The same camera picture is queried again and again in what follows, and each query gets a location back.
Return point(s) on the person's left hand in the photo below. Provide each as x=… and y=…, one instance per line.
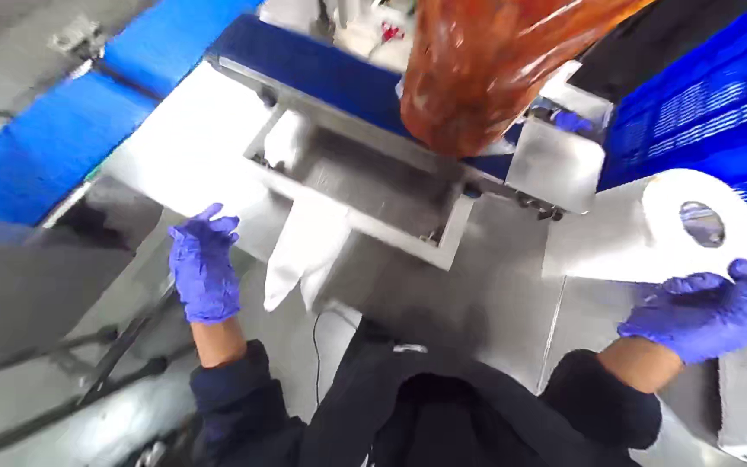
x=208, y=276

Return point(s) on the person's right hand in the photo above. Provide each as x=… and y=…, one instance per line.
x=710, y=324

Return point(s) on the person's left fingers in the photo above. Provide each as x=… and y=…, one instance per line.
x=212, y=222

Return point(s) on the person's right thumb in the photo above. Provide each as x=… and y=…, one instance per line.
x=694, y=283

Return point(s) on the person's right forearm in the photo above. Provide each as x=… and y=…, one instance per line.
x=613, y=399

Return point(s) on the person's left forearm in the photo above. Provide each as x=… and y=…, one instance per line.
x=234, y=382

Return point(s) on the white sheet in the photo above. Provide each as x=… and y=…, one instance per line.
x=185, y=142

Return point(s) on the white paper roll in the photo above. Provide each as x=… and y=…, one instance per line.
x=620, y=240

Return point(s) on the white plastic film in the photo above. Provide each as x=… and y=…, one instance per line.
x=305, y=253

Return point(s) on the blue plastic crate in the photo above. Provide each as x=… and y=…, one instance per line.
x=685, y=110

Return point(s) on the square silver metal plate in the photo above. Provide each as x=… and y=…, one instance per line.
x=556, y=165

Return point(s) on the dark blue conveyor belt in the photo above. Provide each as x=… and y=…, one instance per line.
x=321, y=68

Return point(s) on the dark grey panel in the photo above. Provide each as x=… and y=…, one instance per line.
x=30, y=292

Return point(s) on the purple glove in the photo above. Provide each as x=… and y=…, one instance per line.
x=571, y=121

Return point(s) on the white box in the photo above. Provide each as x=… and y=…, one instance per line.
x=581, y=98

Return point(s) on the person's body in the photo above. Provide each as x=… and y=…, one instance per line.
x=438, y=408

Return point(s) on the orange-red plastic bag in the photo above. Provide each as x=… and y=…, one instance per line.
x=464, y=78

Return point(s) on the black metal rod frame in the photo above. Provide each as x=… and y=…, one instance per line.
x=117, y=357

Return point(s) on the silver rectangular metal frame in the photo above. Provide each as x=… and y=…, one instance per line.
x=386, y=227

